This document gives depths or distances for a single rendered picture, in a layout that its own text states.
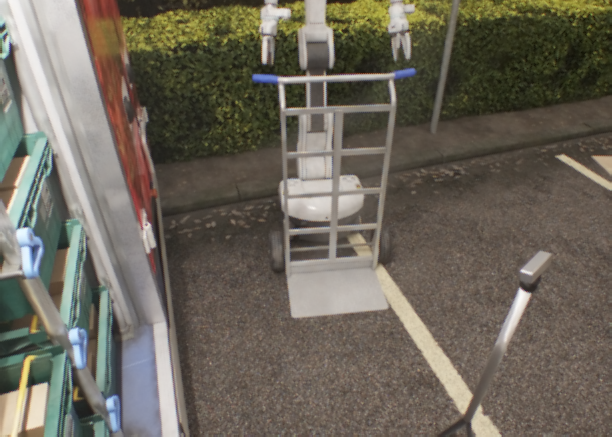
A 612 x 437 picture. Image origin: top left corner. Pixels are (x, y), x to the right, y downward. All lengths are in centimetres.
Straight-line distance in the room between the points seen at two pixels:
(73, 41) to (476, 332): 226
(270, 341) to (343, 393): 48
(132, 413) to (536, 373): 189
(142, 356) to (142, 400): 17
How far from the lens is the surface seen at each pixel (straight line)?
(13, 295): 104
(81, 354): 105
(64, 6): 116
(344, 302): 255
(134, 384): 158
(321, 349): 235
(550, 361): 262
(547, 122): 509
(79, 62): 119
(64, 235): 137
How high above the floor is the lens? 191
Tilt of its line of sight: 36 degrees down
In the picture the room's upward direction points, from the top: straight up
